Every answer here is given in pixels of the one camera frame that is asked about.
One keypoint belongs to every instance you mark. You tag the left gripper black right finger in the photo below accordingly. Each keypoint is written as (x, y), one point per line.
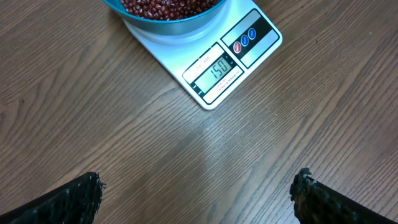
(315, 203)

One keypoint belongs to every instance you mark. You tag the blue metal bowl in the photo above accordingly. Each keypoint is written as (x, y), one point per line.
(172, 27)

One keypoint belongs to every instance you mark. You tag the white digital kitchen scale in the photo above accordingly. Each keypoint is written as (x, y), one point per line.
(211, 62)

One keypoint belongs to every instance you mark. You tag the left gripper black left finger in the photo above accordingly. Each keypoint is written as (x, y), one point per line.
(76, 202)

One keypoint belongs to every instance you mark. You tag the red beans in bowl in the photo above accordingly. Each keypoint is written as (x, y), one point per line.
(166, 10)

